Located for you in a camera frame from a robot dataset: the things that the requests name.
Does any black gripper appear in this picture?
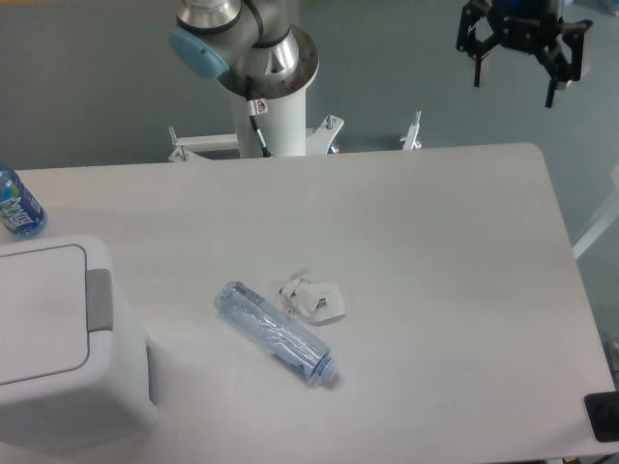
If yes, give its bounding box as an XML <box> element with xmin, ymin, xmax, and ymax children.
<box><xmin>456</xmin><ymin>1</ymin><xmax>594</xmax><ymax>108</ymax></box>

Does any grey trash can push button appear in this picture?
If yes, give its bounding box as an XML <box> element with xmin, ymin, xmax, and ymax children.
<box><xmin>85</xmin><ymin>269</ymin><xmax>113</xmax><ymax>333</ymax></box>

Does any white trash can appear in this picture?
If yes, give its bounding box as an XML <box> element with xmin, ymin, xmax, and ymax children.
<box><xmin>1</xmin><ymin>234</ymin><xmax>159</xmax><ymax>451</ymax></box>

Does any white stand foot right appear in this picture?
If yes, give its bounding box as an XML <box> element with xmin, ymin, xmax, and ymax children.
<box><xmin>400</xmin><ymin>110</ymin><xmax>423</xmax><ymax>151</ymax></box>

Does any crumpled white paper carton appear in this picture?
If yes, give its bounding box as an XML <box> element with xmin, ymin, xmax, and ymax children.
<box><xmin>279</xmin><ymin>268</ymin><xmax>346</xmax><ymax>326</ymax></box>

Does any empty clear plastic bottle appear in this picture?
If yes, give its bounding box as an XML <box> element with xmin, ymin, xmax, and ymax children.
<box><xmin>214</xmin><ymin>281</ymin><xmax>339</xmax><ymax>387</ymax></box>

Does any black device at table edge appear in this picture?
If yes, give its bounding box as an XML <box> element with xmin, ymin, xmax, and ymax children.
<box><xmin>584</xmin><ymin>391</ymin><xmax>618</xmax><ymax>443</ymax></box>

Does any blue labelled drink bottle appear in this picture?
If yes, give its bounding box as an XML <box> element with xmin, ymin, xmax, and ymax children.
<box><xmin>1</xmin><ymin>163</ymin><xmax>46</xmax><ymax>237</ymax></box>

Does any white frame bar right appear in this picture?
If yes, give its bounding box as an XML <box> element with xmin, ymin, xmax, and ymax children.
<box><xmin>572</xmin><ymin>164</ymin><xmax>619</xmax><ymax>260</ymax></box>

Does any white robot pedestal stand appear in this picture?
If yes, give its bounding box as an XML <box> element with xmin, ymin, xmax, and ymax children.
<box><xmin>168</xmin><ymin>66</ymin><xmax>344</xmax><ymax>162</ymax></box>

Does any black cable on pedestal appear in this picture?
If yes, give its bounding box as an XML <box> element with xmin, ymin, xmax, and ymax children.
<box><xmin>244</xmin><ymin>75</ymin><xmax>275</xmax><ymax>159</ymax></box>

